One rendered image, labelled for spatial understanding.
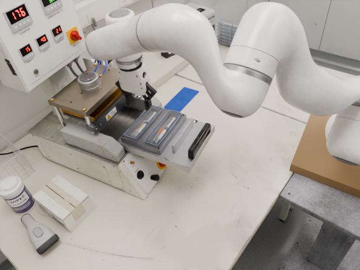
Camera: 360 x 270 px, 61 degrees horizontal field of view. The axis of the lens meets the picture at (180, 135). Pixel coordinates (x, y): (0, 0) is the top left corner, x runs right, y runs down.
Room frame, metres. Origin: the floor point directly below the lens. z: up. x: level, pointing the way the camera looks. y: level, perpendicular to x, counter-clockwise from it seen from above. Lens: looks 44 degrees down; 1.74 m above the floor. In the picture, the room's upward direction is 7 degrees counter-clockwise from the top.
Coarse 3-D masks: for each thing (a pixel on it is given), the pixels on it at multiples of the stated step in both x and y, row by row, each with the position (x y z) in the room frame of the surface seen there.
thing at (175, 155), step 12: (192, 120) 0.83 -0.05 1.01; (180, 132) 0.77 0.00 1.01; (192, 132) 0.80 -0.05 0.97; (168, 144) 0.76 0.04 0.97; (180, 144) 0.74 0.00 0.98; (204, 144) 0.74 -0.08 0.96; (144, 156) 0.73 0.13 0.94; (156, 156) 0.71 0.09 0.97; (168, 156) 0.70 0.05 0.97; (180, 156) 0.69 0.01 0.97; (180, 168) 0.66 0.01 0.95
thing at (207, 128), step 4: (208, 124) 0.79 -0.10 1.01; (204, 128) 0.77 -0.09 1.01; (208, 128) 0.78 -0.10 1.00; (200, 132) 0.75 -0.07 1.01; (204, 132) 0.75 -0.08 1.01; (208, 132) 0.79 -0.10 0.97; (200, 136) 0.74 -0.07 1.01; (204, 136) 0.75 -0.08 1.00; (196, 140) 0.72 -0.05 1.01; (200, 140) 0.72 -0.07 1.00; (192, 144) 0.70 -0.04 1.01; (196, 144) 0.70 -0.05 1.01; (192, 148) 0.68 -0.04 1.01; (196, 148) 0.69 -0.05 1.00; (188, 152) 0.68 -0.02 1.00; (192, 152) 0.67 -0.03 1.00; (188, 156) 0.68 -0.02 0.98; (192, 156) 0.67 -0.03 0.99
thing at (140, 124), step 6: (150, 108) 0.93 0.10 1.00; (156, 108) 0.92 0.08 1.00; (144, 114) 0.90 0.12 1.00; (150, 114) 0.89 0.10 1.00; (156, 114) 0.89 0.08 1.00; (138, 120) 0.87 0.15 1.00; (144, 120) 0.86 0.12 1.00; (150, 120) 0.86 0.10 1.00; (132, 126) 0.83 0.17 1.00; (138, 126) 0.83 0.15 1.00; (144, 126) 0.83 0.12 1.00; (126, 132) 0.81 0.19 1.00; (132, 132) 0.80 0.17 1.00; (138, 132) 0.80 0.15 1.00
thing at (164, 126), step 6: (168, 114) 0.88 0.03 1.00; (174, 114) 0.87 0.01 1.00; (180, 114) 0.87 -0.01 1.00; (162, 120) 0.85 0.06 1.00; (168, 120) 0.85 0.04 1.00; (174, 120) 0.84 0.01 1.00; (156, 126) 0.82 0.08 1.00; (162, 126) 0.81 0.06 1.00; (168, 126) 0.81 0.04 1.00; (156, 132) 0.79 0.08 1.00; (162, 132) 0.78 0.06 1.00; (150, 138) 0.76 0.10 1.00; (156, 138) 0.76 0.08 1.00; (162, 138) 0.75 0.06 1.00; (156, 144) 0.73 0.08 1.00
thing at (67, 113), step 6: (114, 96) 0.96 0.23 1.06; (102, 102) 0.93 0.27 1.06; (108, 102) 0.92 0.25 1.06; (96, 108) 0.90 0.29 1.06; (102, 108) 0.89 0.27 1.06; (66, 114) 0.92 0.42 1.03; (72, 114) 0.90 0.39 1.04; (78, 114) 0.89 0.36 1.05; (90, 114) 0.87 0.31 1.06; (96, 114) 0.86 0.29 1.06; (84, 120) 0.88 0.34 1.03
